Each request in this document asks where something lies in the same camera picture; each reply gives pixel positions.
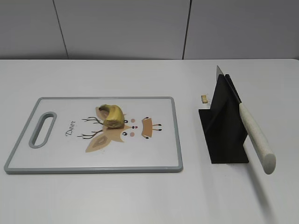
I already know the small yellow banana crumb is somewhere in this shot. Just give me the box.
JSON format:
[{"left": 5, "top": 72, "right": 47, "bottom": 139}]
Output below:
[{"left": 201, "top": 95, "right": 208, "bottom": 104}]

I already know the black knife stand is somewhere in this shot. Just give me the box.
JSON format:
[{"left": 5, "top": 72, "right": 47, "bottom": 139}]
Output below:
[{"left": 199, "top": 74, "right": 249, "bottom": 164}]

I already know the white handled kitchen knife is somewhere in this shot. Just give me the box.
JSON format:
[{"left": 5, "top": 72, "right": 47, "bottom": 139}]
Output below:
[{"left": 216, "top": 65, "right": 276, "bottom": 175}]

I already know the white deer cutting board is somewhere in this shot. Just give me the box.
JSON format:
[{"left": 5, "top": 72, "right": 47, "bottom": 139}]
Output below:
[{"left": 4, "top": 97, "right": 183, "bottom": 174}]

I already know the yellow banana piece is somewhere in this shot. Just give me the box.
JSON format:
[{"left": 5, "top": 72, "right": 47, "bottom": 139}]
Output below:
[{"left": 99, "top": 104, "right": 124, "bottom": 129}]

